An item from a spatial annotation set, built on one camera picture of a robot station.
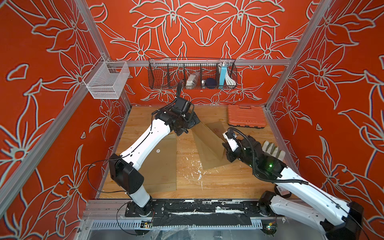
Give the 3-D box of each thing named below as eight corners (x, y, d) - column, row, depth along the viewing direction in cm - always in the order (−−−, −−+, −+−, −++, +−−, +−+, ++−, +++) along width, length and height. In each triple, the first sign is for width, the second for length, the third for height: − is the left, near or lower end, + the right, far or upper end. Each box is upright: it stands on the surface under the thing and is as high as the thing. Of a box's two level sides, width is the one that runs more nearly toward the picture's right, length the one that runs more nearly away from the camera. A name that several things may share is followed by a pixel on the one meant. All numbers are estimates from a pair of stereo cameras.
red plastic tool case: (229, 128, 106) (231, 124, 103) (225, 108, 119) (226, 104, 116) (267, 128, 106) (269, 124, 103) (259, 108, 119) (261, 104, 116)
